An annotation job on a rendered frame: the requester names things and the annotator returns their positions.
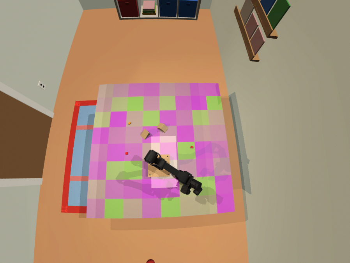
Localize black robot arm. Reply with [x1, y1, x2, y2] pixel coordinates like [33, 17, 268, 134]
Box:
[144, 150, 202, 195]

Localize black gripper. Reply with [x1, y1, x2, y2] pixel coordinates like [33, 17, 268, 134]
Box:
[193, 188, 202, 196]

